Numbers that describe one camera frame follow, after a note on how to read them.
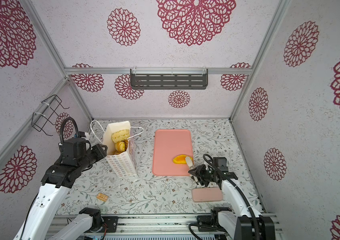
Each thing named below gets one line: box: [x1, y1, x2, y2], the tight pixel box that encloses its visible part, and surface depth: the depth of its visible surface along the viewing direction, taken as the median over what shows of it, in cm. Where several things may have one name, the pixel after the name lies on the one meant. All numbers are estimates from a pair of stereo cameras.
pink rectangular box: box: [192, 187, 223, 202], surface depth 83 cm
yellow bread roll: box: [172, 154, 193, 165], surface depth 95 cm
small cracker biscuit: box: [96, 192, 109, 202], surface depth 83 cm
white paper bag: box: [90, 120, 145, 179], surface depth 86 cm
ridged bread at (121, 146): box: [114, 140, 128, 154], surface depth 86 cm
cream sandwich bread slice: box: [111, 129, 130, 143], surface depth 87 cm
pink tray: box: [152, 129, 193, 176], surface depth 105 cm
